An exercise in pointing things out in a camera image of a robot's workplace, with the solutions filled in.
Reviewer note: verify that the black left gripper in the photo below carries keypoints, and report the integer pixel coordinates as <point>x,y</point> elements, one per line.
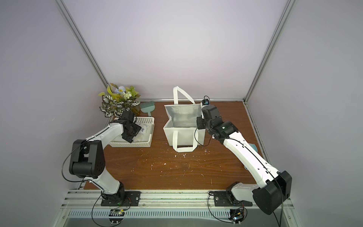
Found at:
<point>138,127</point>

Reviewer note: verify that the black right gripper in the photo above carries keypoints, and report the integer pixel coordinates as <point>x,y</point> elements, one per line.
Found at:
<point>201,122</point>

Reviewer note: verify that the white ice pack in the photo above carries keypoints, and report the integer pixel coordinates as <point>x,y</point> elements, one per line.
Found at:
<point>143,134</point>

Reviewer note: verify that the white insulated delivery bag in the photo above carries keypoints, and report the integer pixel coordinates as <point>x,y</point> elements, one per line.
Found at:
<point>181,129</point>

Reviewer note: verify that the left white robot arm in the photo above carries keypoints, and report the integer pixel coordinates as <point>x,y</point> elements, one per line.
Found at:
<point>87,159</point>

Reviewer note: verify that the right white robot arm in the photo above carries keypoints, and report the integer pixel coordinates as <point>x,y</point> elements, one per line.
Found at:
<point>274,187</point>

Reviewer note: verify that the white perforated plastic basket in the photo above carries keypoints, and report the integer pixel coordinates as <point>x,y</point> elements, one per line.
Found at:
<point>119,142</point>

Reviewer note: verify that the artificial plant with striped leaves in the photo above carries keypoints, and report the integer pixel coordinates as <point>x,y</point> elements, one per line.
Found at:
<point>118,99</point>

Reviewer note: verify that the teal dustpan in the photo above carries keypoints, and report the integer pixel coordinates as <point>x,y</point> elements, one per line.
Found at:
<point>253,147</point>

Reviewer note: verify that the left circuit board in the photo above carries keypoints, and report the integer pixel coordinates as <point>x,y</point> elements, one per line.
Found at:
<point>116,216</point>

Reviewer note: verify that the circuit board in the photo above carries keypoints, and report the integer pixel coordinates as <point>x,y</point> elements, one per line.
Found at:
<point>116,216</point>
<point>237,216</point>

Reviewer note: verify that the right circuit board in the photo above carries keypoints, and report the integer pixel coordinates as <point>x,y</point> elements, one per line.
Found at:
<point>237,216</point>

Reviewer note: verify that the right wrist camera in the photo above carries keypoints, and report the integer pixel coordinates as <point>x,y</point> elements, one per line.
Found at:
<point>205,101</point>

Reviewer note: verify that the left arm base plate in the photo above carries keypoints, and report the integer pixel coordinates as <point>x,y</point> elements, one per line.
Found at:
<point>127,198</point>

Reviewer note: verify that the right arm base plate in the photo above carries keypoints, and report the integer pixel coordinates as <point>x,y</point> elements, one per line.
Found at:
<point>225,199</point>

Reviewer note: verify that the aluminium mounting rail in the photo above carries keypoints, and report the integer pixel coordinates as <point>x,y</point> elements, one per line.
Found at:
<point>153,204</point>

